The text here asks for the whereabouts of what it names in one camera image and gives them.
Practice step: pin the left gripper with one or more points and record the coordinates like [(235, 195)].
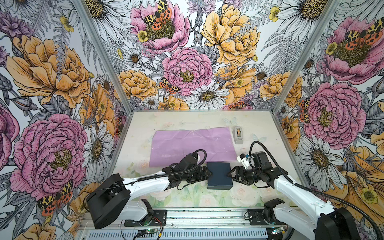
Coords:
[(200, 177)]

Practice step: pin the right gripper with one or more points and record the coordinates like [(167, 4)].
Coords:
[(237, 170)]

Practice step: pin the dark navy gift box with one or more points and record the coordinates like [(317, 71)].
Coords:
[(219, 180)]

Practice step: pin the purple wrapping paper sheet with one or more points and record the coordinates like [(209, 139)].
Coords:
[(170, 147)]

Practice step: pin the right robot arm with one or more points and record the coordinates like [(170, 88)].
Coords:
[(315, 219)]

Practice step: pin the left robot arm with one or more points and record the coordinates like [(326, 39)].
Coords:
[(121, 199)]

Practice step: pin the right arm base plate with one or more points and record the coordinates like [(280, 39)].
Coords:
[(261, 217)]

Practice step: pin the aluminium front rail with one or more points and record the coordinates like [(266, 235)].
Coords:
[(239, 223)]

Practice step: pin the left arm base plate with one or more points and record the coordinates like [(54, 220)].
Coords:
[(157, 219)]

